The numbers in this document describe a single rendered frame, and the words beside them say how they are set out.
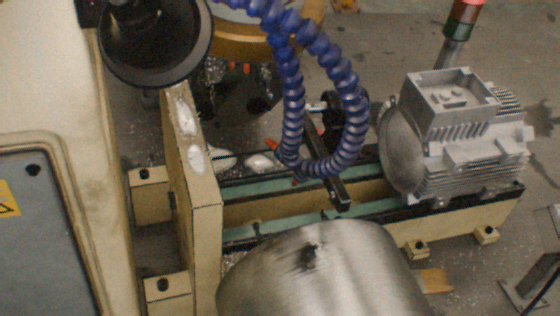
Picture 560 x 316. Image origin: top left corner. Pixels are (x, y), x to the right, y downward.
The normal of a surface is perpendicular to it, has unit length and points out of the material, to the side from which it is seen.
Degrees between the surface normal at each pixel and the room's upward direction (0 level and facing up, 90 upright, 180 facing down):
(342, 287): 5
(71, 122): 90
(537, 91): 0
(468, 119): 90
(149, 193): 90
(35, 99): 90
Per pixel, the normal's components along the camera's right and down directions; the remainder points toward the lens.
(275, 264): -0.42, -0.50
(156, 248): 0.10, -0.69
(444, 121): 0.29, 0.71
